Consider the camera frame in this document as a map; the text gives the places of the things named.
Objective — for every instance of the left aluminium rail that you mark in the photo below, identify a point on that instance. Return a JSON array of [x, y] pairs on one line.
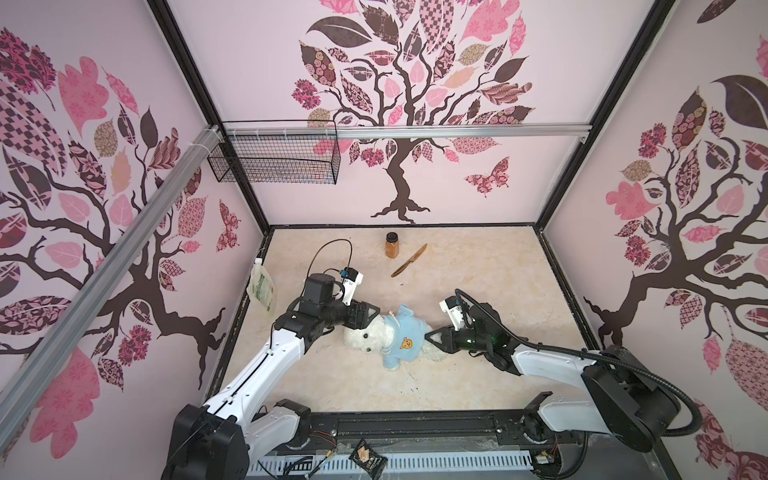
[[28, 384]]

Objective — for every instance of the white green refill pouch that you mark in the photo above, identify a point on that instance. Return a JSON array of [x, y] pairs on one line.
[[261, 288]]

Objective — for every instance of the black wire basket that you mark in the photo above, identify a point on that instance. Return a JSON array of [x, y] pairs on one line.
[[278, 151]]

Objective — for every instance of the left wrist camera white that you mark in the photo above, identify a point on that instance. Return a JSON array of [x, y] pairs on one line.
[[351, 279]]

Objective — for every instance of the white teddy bear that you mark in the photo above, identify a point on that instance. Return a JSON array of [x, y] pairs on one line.
[[374, 338]]

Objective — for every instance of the small black brown packet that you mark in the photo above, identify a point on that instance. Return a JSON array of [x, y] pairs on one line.
[[371, 462]]

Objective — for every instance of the rear aluminium rail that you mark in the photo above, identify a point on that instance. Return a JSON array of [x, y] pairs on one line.
[[407, 132]]

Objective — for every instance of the light blue bear hoodie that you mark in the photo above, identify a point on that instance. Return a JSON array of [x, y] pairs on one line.
[[408, 338]]

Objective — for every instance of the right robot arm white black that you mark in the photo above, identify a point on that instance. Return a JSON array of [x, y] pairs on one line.
[[617, 394]]

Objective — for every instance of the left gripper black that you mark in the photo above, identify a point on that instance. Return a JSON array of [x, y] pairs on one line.
[[358, 314]]

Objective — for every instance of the aluminium rail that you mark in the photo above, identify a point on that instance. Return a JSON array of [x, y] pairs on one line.
[[407, 132], [28, 384]]

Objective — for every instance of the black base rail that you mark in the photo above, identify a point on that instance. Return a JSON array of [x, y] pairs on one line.
[[420, 427]]

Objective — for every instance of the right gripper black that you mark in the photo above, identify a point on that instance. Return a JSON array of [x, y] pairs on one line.
[[447, 337]]

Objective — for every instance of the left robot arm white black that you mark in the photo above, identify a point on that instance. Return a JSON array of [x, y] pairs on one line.
[[223, 437]]

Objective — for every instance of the white slotted cable duct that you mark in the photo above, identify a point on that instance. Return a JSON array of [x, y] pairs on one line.
[[320, 466]]

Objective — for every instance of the amber spice jar black lid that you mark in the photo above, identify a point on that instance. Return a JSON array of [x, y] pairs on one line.
[[392, 245]]

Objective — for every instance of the wooden knife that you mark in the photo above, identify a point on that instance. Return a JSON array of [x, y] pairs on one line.
[[410, 261]]

